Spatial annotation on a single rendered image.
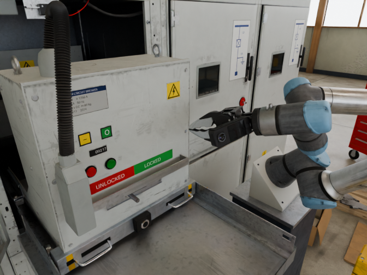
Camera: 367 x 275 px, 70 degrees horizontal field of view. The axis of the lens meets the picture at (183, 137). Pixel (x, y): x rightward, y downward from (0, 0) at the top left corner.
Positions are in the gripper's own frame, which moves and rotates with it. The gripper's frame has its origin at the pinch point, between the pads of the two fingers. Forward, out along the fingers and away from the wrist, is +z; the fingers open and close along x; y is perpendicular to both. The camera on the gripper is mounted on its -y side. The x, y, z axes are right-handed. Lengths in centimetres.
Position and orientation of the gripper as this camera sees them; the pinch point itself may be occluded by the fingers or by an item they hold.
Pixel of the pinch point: (191, 129)
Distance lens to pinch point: 76.8
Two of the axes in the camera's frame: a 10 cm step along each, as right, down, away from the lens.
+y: 5.1, -3.7, 7.8
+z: -8.2, 0.5, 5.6
